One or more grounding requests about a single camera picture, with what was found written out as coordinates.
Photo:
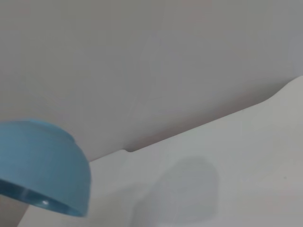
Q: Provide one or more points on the blue bowl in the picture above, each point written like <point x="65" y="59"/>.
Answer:
<point x="40" y="160"/>

